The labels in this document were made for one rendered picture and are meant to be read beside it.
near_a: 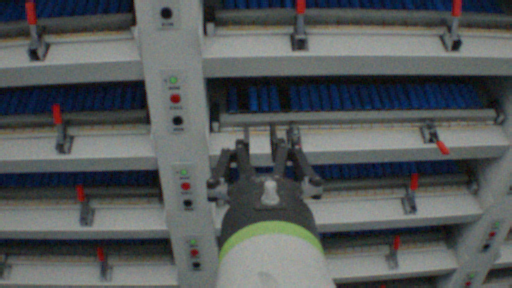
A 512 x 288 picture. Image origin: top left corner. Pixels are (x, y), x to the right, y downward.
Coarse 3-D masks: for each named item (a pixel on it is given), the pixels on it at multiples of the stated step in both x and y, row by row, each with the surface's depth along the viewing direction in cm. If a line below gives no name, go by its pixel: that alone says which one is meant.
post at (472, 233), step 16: (480, 160) 92; (496, 160) 85; (496, 176) 85; (496, 192) 87; (496, 208) 90; (464, 224) 99; (480, 224) 92; (464, 240) 99; (480, 240) 96; (496, 240) 96; (480, 256) 99; (464, 272) 102; (480, 272) 103
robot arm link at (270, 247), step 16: (256, 224) 34; (272, 224) 34; (288, 224) 34; (240, 240) 33; (256, 240) 32; (272, 240) 32; (288, 240) 32; (304, 240) 33; (224, 256) 33; (240, 256) 31; (256, 256) 30; (272, 256) 30; (288, 256) 30; (304, 256) 31; (320, 256) 33; (224, 272) 31; (240, 272) 29; (256, 272) 28; (272, 272) 28; (288, 272) 28; (304, 272) 28; (320, 272) 29
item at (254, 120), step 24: (240, 120) 79; (264, 120) 79; (288, 120) 79; (312, 120) 80; (336, 120) 80; (360, 120) 80; (384, 120) 81; (408, 120) 81; (456, 120) 82; (480, 120) 82
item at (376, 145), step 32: (224, 96) 85; (480, 96) 87; (352, 128) 81; (384, 128) 81; (416, 128) 82; (480, 128) 82; (256, 160) 79; (320, 160) 81; (352, 160) 81; (384, 160) 82
